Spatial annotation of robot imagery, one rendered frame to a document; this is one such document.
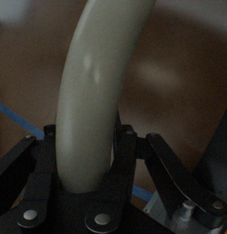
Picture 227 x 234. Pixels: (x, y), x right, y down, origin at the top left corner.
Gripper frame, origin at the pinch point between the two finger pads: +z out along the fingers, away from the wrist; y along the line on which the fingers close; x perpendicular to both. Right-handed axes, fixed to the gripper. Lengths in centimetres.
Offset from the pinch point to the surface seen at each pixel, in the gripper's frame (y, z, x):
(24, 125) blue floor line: -86, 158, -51
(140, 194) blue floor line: 26, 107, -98
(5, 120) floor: -116, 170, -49
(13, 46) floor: -99, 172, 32
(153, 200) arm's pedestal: 36, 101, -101
